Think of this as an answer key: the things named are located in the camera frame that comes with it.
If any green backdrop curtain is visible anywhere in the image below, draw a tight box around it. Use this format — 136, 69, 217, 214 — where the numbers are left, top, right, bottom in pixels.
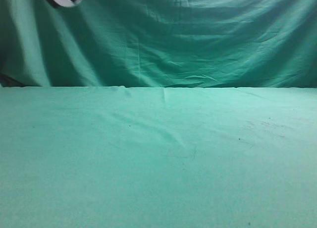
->
0, 0, 317, 88

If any green table cloth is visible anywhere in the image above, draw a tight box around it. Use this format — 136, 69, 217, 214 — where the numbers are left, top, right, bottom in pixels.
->
0, 87, 317, 228

